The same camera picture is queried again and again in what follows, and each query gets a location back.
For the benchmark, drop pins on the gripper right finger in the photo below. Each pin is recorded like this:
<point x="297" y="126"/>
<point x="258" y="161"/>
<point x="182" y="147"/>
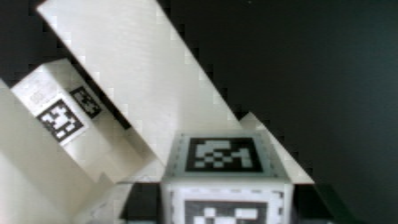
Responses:
<point x="318" y="206"/>

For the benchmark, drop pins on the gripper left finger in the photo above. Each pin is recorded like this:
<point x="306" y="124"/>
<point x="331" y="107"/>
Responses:
<point x="128" y="205"/>

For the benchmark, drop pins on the white tagged cube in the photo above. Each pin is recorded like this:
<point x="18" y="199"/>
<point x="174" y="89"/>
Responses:
<point x="224" y="185"/>

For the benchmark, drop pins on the white chair leg with tag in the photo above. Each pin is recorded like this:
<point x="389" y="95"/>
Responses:
<point x="80" y="124"/>

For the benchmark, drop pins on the white chair back part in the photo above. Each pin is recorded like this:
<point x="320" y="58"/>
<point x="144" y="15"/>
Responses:
<point x="150" y="83"/>

